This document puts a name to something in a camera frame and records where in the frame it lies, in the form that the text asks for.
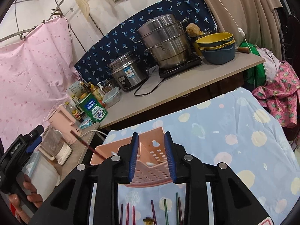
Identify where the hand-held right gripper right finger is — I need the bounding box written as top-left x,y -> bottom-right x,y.
163,132 -> 270,225

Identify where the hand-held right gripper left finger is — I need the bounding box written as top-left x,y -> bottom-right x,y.
30,132 -> 140,225

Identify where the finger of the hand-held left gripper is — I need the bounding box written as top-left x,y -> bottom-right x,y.
22,125 -> 45,154

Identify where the pink perforated utensil basket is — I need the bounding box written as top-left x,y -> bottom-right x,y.
90,127 -> 188,188

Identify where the dark red chopstick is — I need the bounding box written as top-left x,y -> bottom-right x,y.
70,131 -> 106,160

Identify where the bunch of coloured chopsticks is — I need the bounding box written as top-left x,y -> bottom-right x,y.
119,192 -> 184,225

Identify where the person's left hand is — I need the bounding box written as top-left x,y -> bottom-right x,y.
9,174 -> 45,225

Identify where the white blender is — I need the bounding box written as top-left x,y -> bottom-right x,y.
37,124 -> 73,166

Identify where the pink electric kettle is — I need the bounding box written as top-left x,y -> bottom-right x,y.
48,105 -> 83,144

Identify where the small dark sauce bottle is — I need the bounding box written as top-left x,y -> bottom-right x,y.
67,102 -> 82,123

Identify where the blue tissue packet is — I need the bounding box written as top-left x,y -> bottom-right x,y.
80,119 -> 95,129

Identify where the blue printed tablecloth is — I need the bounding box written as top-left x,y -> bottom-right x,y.
103,87 -> 300,225

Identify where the green canister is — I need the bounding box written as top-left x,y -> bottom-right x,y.
78,93 -> 108,123

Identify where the clear food container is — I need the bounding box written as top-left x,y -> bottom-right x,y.
102,87 -> 121,108

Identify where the pink dotted curtain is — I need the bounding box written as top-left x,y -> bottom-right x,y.
0,16 -> 82,150

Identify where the yellow label sauce bottle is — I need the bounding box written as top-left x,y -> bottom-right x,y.
92,83 -> 105,102

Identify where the silver rice cooker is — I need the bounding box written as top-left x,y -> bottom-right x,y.
108,51 -> 148,92

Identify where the black induction cooker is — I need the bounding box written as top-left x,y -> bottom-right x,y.
159,54 -> 202,78

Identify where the blue basin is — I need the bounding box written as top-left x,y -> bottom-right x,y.
203,43 -> 236,65

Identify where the stainless steel steamer pot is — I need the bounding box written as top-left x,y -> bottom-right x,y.
136,13 -> 195,69

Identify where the navy palm print cloth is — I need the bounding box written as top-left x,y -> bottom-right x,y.
74,0 -> 217,85

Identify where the green cloth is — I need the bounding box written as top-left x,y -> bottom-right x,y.
239,41 -> 266,85

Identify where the pink pineapple print cloth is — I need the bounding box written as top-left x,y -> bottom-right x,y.
252,61 -> 300,128

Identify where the yellow bowl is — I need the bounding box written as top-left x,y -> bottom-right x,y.
196,32 -> 235,48

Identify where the brown loofah sponge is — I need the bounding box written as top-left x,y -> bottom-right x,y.
186,23 -> 202,37

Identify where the light floral cloth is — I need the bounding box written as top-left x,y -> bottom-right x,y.
258,47 -> 285,80

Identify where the beige hanging cutting board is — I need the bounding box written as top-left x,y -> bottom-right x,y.
74,0 -> 91,20

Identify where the beige curtain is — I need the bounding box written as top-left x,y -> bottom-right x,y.
190,0 -> 289,59

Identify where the white appliance cable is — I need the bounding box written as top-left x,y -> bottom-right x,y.
81,128 -> 108,137

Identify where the black power cord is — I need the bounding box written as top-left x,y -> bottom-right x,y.
133,68 -> 164,96

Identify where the metal curtain rail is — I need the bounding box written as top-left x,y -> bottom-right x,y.
0,0 -> 78,43

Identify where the white cord with switch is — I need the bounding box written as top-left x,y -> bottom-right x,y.
204,0 -> 246,43

